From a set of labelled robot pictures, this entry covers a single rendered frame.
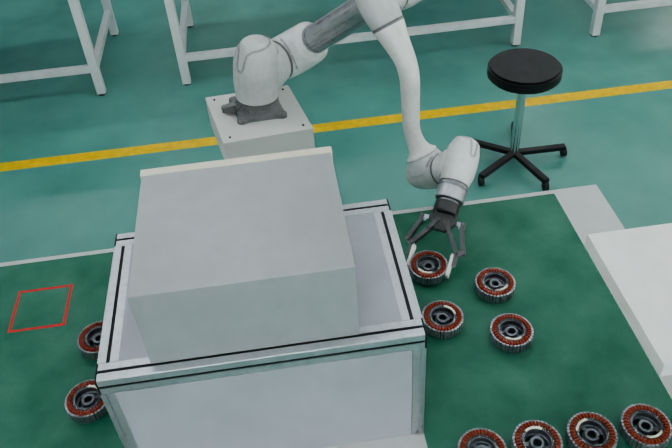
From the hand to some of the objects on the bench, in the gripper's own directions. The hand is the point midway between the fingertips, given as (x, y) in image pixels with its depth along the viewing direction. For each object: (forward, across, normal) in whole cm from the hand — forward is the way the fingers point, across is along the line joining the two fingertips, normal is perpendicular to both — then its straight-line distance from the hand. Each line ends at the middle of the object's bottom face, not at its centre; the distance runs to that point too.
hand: (428, 266), depth 211 cm
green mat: (+8, -25, +1) cm, 27 cm away
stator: (+1, 0, -2) cm, 2 cm away
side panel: (+65, +49, +34) cm, 88 cm away
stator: (+1, -19, -3) cm, 20 cm away
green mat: (+66, +85, +35) cm, 113 cm away
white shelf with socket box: (+22, -66, +10) cm, 70 cm away
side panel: (+35, -7, +17) cm, 40 cm away
